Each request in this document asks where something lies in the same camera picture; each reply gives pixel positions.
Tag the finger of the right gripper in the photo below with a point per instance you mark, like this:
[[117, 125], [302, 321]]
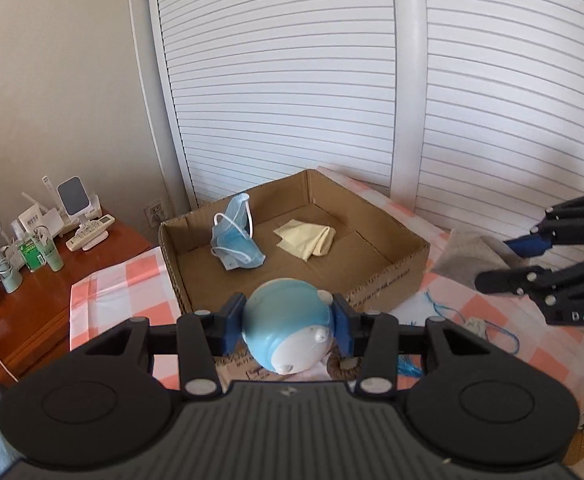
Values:
[[512, 281], [530, 246]]

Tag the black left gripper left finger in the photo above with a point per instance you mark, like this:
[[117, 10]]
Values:
[[230, 318]]

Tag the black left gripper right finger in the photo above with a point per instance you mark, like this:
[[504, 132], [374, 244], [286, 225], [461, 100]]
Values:
[[346, 323]]

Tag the blue white plush toy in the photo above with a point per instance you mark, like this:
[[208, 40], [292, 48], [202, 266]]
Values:
[[288, 325]]

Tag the blue surgical face mask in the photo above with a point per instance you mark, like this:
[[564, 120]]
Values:
[[232, 236]]

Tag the blue tasseled mesh pouch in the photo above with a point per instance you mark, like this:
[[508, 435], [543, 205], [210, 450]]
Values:
[[406, 366]]

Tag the yellow cloth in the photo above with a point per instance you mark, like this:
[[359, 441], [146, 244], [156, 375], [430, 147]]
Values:
[[304, 240]]

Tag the brown cardboard box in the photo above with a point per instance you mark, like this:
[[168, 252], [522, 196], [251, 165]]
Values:
[[374, 261]]

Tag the pink white checkered tablecloth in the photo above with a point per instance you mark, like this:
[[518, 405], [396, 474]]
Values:
[[139, 286]]

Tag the white louvered closet door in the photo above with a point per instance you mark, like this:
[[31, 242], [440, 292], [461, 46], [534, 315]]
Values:
[[470, 112]]

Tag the white remote control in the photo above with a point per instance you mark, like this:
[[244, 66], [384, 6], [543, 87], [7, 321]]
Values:
[[91, 234]]

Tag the green tube bottle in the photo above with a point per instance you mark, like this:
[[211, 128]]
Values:
[[52, 256]]

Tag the wooden nightstand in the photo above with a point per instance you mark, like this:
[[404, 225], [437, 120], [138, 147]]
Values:
[[35, 320]]

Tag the green hand sanitizer bottle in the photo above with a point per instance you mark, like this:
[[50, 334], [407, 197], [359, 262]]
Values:
[[31, 255]]

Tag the white wifi router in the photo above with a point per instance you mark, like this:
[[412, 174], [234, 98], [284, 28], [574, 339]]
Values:
[[38, 215]]

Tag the wall power socket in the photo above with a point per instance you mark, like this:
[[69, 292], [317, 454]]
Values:
[[155, 213]]

